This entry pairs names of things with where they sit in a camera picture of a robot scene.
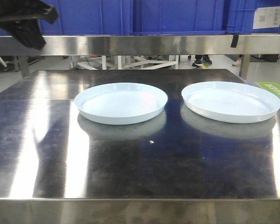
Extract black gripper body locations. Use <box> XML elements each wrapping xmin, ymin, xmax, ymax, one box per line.
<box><xmin>0</xmin><ymin>0</ymin><xmax>59</xmax><ymax>50</ymax></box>

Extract pale blue plate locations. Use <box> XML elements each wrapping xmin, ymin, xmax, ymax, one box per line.
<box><xmin>74</xmin><ymin>83</ymin><xmax>168</xmax><ymax>125</ymax></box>
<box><xmin>181</xmin><ymin>81</ymin><xmax>280</xmax><ymax>124</ymax></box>

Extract left blue shelf crate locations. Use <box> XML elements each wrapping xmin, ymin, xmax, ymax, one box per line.
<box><xmin>0</xmin><ymin>0</ymin><xmax>134</xmax><ymax>35</ymax></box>

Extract blue shelf crate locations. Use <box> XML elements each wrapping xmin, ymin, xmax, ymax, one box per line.
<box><xmin>0</xmin><ymin>0</ymin><xmax>134</xmax><ymax>35</ymax></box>
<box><xmin>223</xmin><ymin>0</ymin><xmax>280</xmax><ymax>34</ymax></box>
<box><xmin>133</xmin><ymin>0</ymin><xmax>225</xmax><ymax>35</ymax></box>

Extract middle blue shelf crate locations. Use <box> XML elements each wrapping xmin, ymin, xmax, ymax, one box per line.
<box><xmin>133</xmin><ymin>0</ymin><xmax>225</xmax><ymax>35</ymax></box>

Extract right blue shelf crate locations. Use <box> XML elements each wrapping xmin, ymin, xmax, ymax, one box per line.
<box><xmin>223</xmin><ymin>0</ymin><xmax>280</xmax><ymax>34</ymax></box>

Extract person's black shoes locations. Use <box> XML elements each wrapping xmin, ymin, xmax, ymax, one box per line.
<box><xmin>192</xmin><ymin>55</ymin><xmax>212</xmax><ymax>67</ymax></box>

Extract black tape strip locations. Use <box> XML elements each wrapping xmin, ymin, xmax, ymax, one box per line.
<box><xmin>230</xmin><ymin>34</ymin><xmax>239</xmax><ymax>48</ymax></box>

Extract steel shelf frame leg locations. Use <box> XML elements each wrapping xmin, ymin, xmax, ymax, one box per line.
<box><xmin>14</xmin><ymin>56</ymin><xmax>30</xmax><ymax>78</ymax></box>

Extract white metal frame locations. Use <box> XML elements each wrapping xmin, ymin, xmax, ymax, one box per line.
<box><xmin>69</xmin><ymin>55</ymin><xmax>180</xmax><ymax>70</ymax></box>

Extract steel shelf rail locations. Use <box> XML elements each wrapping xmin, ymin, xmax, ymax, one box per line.
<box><xmin>0</xmin><ymin>34</ymin><xmax>280</xmax><ymax>56</ymax></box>

